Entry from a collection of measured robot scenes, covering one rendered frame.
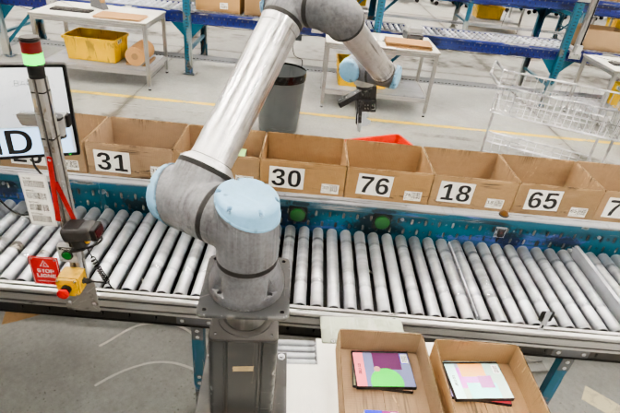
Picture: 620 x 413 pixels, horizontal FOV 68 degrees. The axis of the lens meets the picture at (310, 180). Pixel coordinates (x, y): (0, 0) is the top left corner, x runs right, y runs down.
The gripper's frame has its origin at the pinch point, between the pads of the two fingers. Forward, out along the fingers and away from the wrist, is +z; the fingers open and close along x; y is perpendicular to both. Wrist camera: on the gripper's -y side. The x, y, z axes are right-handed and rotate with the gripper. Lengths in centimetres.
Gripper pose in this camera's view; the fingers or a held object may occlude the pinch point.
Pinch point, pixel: (357, 126)
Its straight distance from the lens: 207.5
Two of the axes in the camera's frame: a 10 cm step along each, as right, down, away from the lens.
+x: -0.4, -5.6, 8.3
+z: 0.1, 8.3, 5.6
